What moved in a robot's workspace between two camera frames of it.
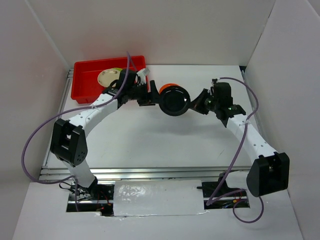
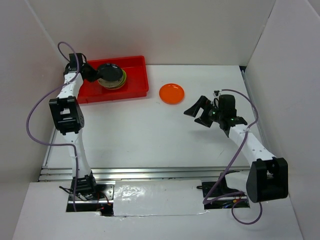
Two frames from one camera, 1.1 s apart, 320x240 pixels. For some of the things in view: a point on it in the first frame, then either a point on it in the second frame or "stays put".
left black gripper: [150, 98] to [95, 72]
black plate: [174, 101] to [110, 72]
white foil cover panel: [158, 197] stays put
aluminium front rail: [145, 173] stays put
